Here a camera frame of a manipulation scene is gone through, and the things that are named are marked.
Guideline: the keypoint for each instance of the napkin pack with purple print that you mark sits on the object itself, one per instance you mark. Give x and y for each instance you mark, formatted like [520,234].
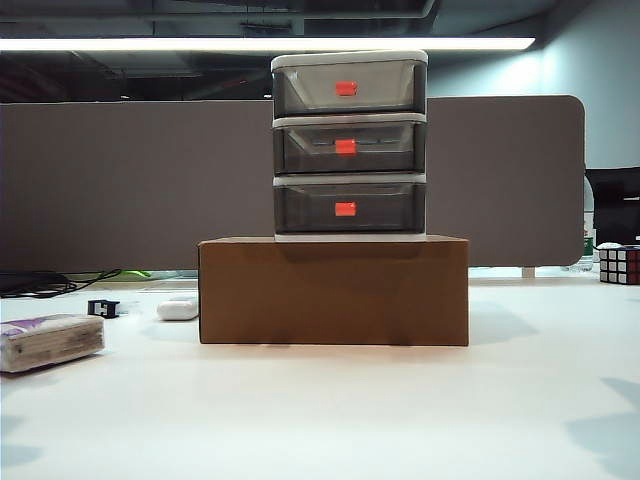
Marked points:
[50,342]

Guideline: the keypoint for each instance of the brown cardboard box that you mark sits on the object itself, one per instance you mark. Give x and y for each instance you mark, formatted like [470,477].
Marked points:
[330,295]

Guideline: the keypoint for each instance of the small white plastic case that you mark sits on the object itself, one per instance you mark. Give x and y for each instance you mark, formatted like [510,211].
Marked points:
[175,310]

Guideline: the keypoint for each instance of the green object behind partition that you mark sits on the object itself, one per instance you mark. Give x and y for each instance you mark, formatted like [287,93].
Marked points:
[135,274]

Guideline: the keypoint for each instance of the grey desk partition panel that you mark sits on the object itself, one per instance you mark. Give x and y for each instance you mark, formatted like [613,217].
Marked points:
[140,185]

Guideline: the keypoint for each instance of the white partition foot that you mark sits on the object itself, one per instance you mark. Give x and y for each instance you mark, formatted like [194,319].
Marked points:
[528,272]

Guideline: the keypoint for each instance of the long ceiling light strip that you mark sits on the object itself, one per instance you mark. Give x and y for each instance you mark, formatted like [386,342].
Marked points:
[200,44]

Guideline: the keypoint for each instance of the small black plastic clip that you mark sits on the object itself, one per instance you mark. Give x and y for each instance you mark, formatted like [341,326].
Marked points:
[95,307]

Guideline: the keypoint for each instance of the clear bottle with green label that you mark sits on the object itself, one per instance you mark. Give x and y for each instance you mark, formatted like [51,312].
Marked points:
[589,235]

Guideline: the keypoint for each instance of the black Rubik's cube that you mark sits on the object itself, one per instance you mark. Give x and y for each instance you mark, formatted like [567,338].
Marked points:
[620,265]

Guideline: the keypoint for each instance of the white plastic drawer cabinet frame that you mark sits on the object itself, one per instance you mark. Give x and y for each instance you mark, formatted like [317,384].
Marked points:
[350,56]

